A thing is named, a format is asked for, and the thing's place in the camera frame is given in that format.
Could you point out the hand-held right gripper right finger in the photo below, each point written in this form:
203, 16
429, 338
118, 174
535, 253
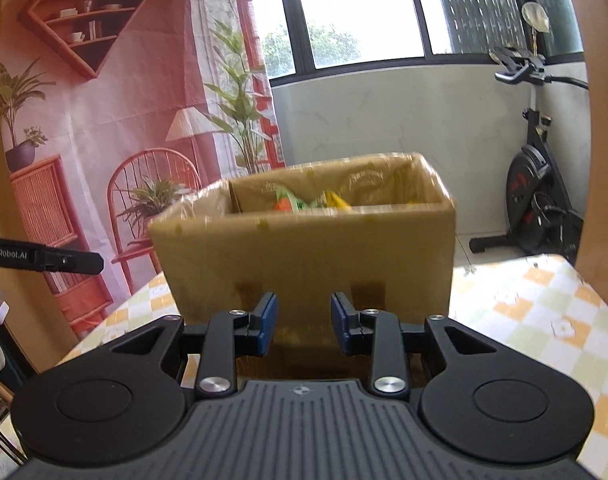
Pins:
340, 322

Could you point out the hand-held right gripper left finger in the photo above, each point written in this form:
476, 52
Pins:
267, 322

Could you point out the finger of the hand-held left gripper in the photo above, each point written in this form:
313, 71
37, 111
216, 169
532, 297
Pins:
74, 261

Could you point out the taped cardboard box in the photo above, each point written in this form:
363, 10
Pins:
309, 255

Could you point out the orange and green snack packet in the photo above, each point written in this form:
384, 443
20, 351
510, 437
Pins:
286, 202

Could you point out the yellow snack packet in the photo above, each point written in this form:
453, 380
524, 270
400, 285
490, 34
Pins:
340, 200

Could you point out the printed room backdrop cloth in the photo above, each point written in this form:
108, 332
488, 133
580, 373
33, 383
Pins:
134, 85

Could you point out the checkered tablecloth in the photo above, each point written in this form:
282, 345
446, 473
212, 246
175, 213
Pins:
533, 320

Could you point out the black exercise bike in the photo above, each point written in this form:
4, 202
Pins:
533, 195

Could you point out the black framed window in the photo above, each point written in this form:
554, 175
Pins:
364, 10

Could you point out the white pouch on stick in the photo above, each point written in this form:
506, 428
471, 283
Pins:
536, 17

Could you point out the wooden door frame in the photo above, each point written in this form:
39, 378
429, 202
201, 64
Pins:
606, 135

